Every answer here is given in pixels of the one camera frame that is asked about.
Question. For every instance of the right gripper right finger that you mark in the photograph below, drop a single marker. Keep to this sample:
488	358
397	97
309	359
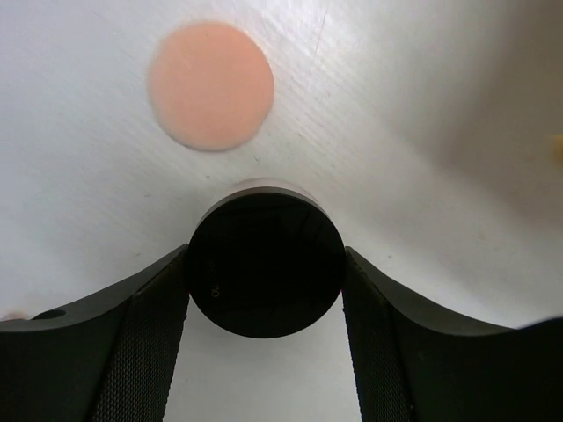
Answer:
415	360

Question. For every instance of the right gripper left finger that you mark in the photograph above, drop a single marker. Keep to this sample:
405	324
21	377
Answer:
109	356

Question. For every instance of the black round jar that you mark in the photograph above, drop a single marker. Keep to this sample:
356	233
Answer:
265	261

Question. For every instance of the yellow drawer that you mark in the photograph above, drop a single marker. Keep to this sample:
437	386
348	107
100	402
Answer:
557	147

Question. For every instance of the round peach powder puff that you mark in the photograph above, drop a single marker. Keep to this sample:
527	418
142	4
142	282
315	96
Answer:
210	86

